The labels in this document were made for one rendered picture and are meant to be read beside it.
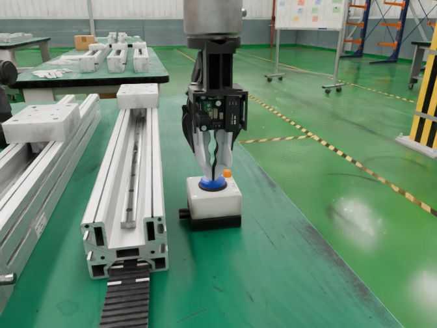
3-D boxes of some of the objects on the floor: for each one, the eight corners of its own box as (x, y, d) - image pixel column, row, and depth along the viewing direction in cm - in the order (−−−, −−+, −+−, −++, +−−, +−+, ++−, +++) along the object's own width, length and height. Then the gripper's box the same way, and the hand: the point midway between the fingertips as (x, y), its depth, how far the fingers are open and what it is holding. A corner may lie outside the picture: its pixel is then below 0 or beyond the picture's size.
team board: (263, 81, 652) (269, -34, 575) (282, 79, 677) (291, -32, 600) (325, 94, 536) (343, -48, 459) (345, 91, 561) (365, -44, 485)
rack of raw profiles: (336, 57, 1077) (346, -20, 991) (361, 56, 1096) (373, -20, 1010) (413, 71, 782) (437, -38, 696) (445, 70, 801) (473, -36, 715)
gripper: (182, 39, 38) (188, 202, 47) (258, 38, 40) (251, 196, 48) (176, 36, 46) (183, 176, 54) (240, 36, 48) (237, 172, 56)
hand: (212, 170), depth 53 cm, fingers closed
